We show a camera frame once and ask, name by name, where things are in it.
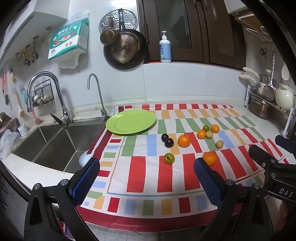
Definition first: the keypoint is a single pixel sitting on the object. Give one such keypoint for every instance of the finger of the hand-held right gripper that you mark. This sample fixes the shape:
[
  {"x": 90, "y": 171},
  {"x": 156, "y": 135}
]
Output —
[
  {"x": 285, "y": 141},
  {"x": 260, "y": 154}
]

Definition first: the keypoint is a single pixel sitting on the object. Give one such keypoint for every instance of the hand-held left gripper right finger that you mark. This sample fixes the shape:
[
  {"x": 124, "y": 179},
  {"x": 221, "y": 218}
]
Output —
[{"x": 208, "y": 183}]

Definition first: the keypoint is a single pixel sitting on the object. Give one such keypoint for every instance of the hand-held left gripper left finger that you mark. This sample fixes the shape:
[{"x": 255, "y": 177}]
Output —
[{"x": 86, "y": 180}]

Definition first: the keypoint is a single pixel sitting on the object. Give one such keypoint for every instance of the large orange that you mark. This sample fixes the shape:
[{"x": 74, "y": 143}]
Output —
[{"x": 210, "y": 158}]

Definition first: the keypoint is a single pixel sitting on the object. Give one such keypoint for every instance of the beige round fruit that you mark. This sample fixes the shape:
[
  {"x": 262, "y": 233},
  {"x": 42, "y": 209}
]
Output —
[
  {"x": 209, "y": 134},
  {"x": 219, "y": 144}
]

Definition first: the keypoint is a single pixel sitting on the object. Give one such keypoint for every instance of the orange with stem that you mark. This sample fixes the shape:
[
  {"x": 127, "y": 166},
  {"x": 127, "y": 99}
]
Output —
[{"x": 183, "y": 141}]

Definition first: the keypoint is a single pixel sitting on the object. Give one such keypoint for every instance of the small orange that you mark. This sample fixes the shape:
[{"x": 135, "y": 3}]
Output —
[
  {"x": 215, "y": 128},
  {"x": 201, "y": 134}
]

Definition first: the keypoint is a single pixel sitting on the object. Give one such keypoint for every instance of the dark plum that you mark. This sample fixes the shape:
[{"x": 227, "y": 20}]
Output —
[
  {"x": 164, "y": 137},
  {"x": 169, "y": 142}
]

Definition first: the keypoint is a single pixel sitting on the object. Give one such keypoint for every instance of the green plate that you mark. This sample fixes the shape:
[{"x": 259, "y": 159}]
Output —
[{"x": 130, "y": 121}]

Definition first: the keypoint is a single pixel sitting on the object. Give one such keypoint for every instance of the white dish rack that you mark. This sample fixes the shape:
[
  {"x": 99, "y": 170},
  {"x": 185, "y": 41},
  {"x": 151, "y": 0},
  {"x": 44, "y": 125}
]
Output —
[{"x": 286, "y": 126}]

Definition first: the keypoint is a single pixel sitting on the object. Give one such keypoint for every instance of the white rounded object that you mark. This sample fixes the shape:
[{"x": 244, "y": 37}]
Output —
[{"x": 84, "y": 158}]

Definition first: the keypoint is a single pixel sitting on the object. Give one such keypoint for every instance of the stainless steel cooking pot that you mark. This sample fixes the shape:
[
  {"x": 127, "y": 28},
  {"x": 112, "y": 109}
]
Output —
[{"x": 259, "y": 107}]

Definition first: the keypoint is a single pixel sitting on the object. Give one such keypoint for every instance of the white ceramic jug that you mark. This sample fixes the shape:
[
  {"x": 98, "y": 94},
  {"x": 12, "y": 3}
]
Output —
[{"x": 284, "y": 96}]

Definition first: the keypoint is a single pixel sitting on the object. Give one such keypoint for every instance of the stainless steel sink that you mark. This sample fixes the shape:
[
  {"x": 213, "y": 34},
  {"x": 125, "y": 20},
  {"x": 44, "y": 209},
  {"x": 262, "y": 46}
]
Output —
[{"x": 57, "y": 143}]

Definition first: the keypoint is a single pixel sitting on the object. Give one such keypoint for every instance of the striped colourful tablecloth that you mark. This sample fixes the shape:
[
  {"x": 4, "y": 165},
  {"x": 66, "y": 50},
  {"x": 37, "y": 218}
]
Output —
[{"x": 138, "y": 173}]

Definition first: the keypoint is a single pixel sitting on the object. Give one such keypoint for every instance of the small green tangerine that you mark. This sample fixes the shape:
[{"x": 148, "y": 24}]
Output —
[{"x": 205, "y": 128}]

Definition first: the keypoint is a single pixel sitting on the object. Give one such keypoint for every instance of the slim steel faucet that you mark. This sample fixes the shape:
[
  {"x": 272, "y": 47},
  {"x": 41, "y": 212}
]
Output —
[{"x": 104, "y": 114}]

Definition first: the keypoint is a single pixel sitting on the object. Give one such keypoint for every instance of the large steel faucet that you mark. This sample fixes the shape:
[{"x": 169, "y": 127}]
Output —
[{"x": 66, "y": 114}]

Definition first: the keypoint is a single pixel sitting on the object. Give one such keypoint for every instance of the white spoon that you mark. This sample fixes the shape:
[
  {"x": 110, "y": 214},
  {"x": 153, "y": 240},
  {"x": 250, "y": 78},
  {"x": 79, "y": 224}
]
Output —
[{"x": 285, "y": 70}]

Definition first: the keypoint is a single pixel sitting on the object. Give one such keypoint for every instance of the small pink object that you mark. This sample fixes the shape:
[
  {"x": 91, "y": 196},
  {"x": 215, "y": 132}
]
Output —
[{"x": 39, "y": 121}]

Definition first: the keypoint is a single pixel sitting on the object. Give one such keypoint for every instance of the white cup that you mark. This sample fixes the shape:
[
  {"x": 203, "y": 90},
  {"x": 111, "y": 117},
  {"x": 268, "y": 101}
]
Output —
[{"x": 23, "y": 130}]

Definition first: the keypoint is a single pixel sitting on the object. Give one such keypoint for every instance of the clear plastic bag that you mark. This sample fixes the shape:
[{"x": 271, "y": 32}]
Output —
[{"x": 8, "y": 143}]

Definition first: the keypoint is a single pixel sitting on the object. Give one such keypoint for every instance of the black scissors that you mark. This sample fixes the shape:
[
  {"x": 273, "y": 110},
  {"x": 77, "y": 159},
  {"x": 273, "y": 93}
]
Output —
[{"x": 263, "y": 52}]

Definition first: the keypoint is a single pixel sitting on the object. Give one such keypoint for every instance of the dish brush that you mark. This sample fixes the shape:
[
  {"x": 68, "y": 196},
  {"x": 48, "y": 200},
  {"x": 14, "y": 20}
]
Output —
[{"x": 21, "y": 112}]

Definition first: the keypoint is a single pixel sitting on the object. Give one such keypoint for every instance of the metal pot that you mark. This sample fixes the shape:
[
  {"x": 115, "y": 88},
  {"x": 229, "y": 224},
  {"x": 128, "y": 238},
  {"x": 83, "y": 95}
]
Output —
[{"x": 5, "y": 119}]

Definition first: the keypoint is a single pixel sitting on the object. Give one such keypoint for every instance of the black frying pan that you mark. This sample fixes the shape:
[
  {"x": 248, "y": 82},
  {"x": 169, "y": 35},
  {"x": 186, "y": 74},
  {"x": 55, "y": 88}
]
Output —
[{"x": 141, "y": 58}]

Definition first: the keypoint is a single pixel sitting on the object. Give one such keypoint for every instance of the round metal strainer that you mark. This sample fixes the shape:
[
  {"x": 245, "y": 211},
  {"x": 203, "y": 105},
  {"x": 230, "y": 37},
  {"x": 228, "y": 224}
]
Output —
[{"x": 122, "y": 47}]

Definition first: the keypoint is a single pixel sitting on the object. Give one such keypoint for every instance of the white pump bottle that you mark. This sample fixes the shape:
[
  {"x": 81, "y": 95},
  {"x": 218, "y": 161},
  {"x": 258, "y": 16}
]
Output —
[{"x": 165, "y": 51}]

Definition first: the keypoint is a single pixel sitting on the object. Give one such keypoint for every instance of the green tissue pack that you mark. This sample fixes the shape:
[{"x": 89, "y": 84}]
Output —
[{"x": 67, "y": 39}]

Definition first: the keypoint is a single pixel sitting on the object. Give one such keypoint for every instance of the small brass saucepan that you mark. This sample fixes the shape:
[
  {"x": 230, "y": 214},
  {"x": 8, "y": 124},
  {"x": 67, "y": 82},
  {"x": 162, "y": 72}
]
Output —
[{"x": 109, "y": 37}]

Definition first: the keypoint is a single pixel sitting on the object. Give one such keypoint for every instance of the steel steamer plate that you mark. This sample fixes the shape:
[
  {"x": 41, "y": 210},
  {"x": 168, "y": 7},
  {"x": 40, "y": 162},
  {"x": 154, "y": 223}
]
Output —
[{"x": 129, "y": 18}]

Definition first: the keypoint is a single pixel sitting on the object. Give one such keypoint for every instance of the dark wooden window frame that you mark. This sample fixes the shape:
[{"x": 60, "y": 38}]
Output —
[{"x": 203, "y": 34}]

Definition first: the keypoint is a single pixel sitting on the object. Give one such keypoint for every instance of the wall hooks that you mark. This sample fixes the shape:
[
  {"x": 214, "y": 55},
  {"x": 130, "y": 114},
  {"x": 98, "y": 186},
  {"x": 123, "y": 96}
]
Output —
[{"x": 25, "y": 53}]

